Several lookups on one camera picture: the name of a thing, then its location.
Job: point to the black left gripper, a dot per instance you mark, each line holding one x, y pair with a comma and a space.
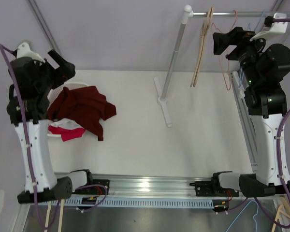
62, 73

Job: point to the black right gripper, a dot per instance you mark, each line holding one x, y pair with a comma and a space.
238, 37

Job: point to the pink wire hanger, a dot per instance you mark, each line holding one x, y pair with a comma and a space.
226, 76

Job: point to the beige wooden hanger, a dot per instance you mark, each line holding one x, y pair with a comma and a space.
202, 44
209, 16

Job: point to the dark maroon t shirt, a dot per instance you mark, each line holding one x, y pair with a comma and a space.
86, 106

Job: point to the white t shirt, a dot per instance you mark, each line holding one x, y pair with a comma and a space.
64, 123

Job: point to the pink magenta t shirt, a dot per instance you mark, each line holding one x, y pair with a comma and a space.
66, 134

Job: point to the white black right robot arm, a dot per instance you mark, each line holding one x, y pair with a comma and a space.
264, 68

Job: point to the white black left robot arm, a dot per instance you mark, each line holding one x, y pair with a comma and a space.
27, 109

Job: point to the beige hanger floor left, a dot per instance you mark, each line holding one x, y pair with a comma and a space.
49, 206

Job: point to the beige hanger floor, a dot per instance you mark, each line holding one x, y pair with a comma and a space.
49, 206
282, 211

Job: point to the beige hanger floor right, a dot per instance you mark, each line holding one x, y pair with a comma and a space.
282, 211

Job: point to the white plastic laundry basket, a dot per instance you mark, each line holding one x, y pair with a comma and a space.
55, 93

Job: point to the metal clothes rack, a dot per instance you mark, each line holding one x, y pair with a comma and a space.
187, 14

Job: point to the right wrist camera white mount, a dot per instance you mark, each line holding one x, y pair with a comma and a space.
274, 26

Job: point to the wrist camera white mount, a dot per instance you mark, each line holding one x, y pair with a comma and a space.
24, 50
274, 26

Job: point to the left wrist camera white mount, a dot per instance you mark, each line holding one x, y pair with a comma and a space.
24, 50

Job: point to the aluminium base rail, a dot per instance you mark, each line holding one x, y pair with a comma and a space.
153, 176

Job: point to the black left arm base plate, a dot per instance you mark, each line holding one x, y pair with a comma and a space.
95, 187

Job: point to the white slotted cable duct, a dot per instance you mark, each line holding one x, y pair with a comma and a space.
87, 202

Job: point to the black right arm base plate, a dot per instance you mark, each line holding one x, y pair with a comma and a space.
212, 189

